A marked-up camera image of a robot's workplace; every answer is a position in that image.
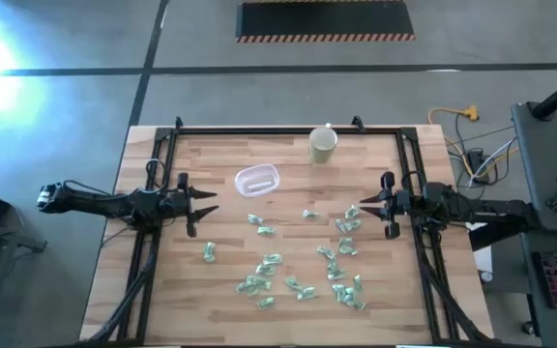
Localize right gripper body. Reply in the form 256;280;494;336
379;171;413;241

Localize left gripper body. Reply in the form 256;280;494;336
160;172;197;238

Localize clear plastic container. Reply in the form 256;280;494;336
233;163;281;198

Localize olive green cup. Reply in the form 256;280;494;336
308;123;339;165

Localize black power strip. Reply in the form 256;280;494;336
466;148;490;185

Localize black diagonal desk brace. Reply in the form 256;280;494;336
468;219;540;252

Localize black hazard-striped floor mat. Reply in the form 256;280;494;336
234;0;417;44

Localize dark grey side desk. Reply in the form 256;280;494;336
519;226;557;348

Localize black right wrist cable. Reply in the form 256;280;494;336
400;169;427;193

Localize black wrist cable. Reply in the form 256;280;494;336
145;158;169;194
400;169;427;193

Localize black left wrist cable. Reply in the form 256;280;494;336
145;158;169;194

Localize black cable harness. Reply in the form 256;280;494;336
87;229;161;343
416;231;490;343

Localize white cable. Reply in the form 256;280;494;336
469;136;519;189

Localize black aluminium table frame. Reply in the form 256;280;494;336
117;125;458;344

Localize yellow extension cord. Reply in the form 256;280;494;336
426;104;520;178

